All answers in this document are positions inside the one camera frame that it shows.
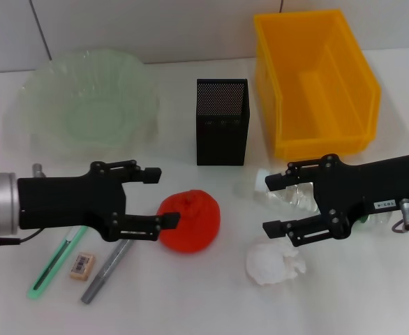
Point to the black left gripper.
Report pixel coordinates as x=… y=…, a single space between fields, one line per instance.
x=68 y=202

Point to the pale green glass fruit plate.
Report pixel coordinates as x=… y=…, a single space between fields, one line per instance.
x=86 y=104

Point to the green utility knife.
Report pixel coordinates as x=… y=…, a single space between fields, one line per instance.
x=32 y=296

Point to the beige eraser with barcode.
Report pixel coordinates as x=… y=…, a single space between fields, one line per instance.
x=82 y=267

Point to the white paper ball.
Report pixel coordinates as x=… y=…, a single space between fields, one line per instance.
x=267 y=265

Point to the grey marker pen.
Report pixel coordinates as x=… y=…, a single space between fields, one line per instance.
x=93 y=291

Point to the left gripper silver plug stub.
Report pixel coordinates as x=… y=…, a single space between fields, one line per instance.
x=38 y=171

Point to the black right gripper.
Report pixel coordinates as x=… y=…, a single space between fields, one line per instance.
x=365 y=185

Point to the yellow plastic bin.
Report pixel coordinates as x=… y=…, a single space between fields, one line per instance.
x=312 y=148

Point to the clear bottle with green label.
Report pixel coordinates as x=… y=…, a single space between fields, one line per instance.
x=295 y=197

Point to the black mesh pen holder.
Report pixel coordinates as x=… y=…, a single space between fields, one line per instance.
x=222 y=146

